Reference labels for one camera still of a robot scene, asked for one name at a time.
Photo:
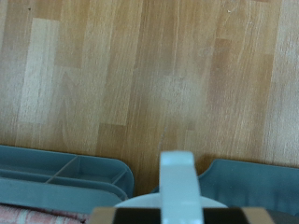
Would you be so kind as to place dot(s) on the white mug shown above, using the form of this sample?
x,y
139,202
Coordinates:
x,y
179,186

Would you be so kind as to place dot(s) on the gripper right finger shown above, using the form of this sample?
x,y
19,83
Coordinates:
x,y
236,216

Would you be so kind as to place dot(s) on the grey plastic crate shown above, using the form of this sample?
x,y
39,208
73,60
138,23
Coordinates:
x,y
62,183

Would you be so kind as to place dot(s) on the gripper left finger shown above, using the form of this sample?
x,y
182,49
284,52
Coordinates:
x,y
124,217

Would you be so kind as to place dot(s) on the pink checkered towel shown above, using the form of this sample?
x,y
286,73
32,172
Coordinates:
x,y
37,216

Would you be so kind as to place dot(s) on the grey drain tray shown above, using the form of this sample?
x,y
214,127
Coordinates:
x,y
255,186

